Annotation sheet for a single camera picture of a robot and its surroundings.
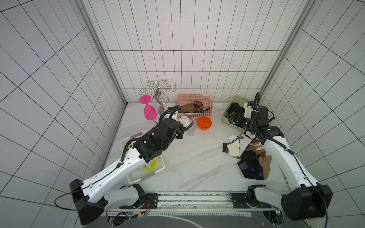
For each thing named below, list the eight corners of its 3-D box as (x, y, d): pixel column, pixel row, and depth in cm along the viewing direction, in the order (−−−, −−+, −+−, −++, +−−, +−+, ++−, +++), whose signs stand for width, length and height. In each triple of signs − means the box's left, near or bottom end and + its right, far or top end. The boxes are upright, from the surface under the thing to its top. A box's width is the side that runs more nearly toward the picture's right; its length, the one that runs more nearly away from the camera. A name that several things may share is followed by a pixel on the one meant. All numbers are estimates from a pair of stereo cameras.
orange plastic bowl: (197, 129, 103) (197, 127, 100) (196, 119, 109) (197, 116, 107) (212, 129, 103) (212, 127, 100) (210, 119, 109) (211, 116, 107)
